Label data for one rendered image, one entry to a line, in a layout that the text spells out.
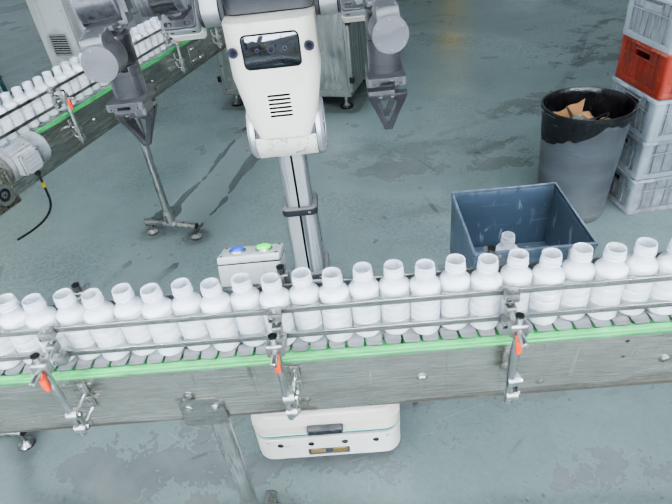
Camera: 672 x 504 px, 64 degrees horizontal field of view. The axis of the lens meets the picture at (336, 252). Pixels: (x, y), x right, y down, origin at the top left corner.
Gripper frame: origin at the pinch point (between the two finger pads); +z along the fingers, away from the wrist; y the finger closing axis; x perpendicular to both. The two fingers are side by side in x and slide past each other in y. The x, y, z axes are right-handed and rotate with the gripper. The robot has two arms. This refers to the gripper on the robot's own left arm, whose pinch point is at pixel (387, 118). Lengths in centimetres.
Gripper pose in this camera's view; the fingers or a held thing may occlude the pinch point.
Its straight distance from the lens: 104.0
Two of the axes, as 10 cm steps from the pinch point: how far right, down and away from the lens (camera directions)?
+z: 1.0, 8.1, 5.8
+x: -9.9, 0.9, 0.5
